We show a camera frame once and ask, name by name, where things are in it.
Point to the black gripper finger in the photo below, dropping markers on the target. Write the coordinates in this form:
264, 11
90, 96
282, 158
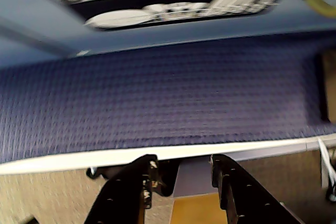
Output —
123, 190
249, 203

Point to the blue textured floor mat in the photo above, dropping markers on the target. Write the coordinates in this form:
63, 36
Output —
157, 98

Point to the blue toy kitchen cabinet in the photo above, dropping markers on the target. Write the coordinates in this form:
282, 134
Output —
15, 51

